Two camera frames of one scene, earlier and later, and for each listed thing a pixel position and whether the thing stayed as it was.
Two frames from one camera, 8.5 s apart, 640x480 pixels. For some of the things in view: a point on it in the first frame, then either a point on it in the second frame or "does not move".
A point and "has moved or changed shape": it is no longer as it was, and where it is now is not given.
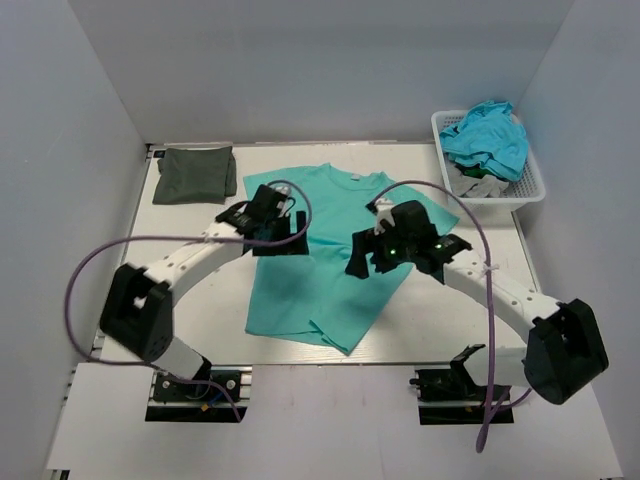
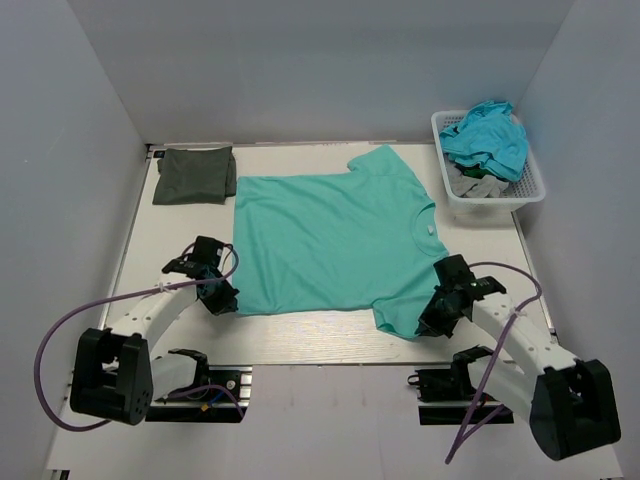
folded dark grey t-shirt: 196,175 does not move
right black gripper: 366,243 → 430,324
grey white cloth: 464,186 does not move
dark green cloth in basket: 476,172 does not move
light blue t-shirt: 490,135 does not move
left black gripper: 294,247 → 228,301
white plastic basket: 527,189 does not move
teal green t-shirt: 309,294 has moved or changed shape
